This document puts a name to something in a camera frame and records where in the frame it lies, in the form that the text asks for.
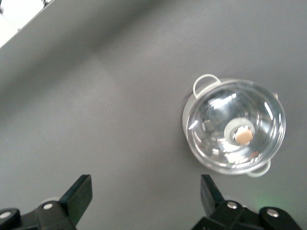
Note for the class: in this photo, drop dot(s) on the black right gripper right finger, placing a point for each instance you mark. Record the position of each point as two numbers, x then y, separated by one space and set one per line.
220 213

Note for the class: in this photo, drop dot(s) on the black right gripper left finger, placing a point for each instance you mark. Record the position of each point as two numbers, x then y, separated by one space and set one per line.
72 206

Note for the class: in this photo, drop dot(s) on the glass lid with wooden knob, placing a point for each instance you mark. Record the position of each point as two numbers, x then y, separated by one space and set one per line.
263 115

